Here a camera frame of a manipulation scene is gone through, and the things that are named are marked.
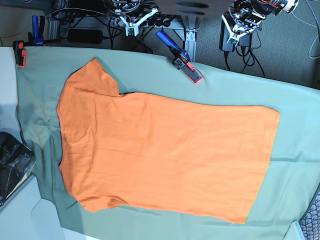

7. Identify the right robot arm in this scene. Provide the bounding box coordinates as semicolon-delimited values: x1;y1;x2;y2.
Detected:
110;0;159;37

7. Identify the green table cloth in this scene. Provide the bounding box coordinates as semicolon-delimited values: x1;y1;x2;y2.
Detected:
16;47;320;240

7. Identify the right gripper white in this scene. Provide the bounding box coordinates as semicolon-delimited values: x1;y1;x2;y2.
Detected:
119;8;158;36

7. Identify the blue and red corner clamp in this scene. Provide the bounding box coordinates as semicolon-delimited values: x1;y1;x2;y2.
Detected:
12;15;61;68

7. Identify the blue clamp on table edge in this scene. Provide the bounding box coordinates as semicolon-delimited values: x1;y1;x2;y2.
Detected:
155;30;202;85

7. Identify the black plastic bag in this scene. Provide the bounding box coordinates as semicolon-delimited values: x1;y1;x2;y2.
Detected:
0;132;33;205

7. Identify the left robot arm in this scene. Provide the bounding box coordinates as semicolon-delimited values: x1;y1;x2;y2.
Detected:
219;0;299;52

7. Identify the black power adapter brick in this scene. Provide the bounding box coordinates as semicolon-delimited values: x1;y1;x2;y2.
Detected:
219;20;235;52

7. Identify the orange T-shirt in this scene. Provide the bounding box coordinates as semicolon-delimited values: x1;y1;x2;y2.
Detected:
56;59;280;224

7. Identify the black power brick left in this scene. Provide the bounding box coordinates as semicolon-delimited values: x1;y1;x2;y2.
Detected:
67;29;104;44

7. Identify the aluminium frame post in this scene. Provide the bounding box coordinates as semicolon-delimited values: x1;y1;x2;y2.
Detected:
181;16;202;62

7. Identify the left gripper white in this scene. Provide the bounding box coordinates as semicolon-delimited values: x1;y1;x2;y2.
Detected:
221;7;262;46

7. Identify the black power strip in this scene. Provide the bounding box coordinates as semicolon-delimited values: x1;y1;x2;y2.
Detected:
143;17;175;28

